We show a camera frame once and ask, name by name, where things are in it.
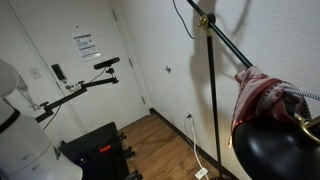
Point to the black floor lamp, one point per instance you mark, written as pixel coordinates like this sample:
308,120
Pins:
266,150

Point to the dark baseboard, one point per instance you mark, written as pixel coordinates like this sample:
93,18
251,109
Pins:
173,126

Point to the white door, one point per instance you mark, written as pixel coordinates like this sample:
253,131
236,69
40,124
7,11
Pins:
110,100

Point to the orange cart latch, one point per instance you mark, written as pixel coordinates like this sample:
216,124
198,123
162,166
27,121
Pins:
105,148

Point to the white paper notice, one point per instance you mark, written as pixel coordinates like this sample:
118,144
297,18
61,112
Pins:
86,46

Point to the white power adapter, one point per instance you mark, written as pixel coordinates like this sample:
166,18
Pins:
201,173

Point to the red patterned cloth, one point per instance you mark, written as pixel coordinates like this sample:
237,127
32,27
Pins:
256,96

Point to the black equipment cart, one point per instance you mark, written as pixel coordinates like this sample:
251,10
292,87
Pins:
96,163

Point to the black electronic door lock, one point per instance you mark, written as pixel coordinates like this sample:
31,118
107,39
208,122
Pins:
59,71

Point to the metal wall hook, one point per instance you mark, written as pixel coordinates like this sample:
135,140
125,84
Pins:
168,69

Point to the white wall outlet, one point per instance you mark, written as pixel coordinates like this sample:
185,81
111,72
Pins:
190,115

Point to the black stereo camera bar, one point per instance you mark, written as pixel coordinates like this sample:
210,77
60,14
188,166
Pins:
106,63

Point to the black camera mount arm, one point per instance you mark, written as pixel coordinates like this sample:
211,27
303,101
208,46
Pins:
66,98

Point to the white light switch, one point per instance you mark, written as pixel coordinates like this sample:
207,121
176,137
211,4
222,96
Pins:
35,73

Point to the white wall phone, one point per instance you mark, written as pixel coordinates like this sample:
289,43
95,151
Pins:
22,86

